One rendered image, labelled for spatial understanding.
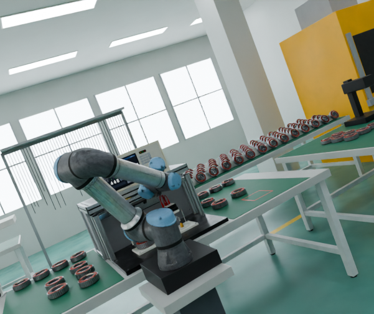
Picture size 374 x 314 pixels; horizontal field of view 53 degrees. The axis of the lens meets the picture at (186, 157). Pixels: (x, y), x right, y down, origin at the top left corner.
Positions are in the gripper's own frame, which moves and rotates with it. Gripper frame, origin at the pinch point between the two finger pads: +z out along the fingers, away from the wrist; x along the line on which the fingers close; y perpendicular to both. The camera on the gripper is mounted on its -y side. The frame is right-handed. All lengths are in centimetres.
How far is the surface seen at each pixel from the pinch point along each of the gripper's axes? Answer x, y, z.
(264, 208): 34, -55, 7
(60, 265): -12, 58, 76
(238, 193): 10, -63, 37
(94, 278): 20, 45, 21
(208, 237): 33.0, -15.8, 6.7
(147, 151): -33.6, -14.6, 13.1
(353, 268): 90, -104, 43
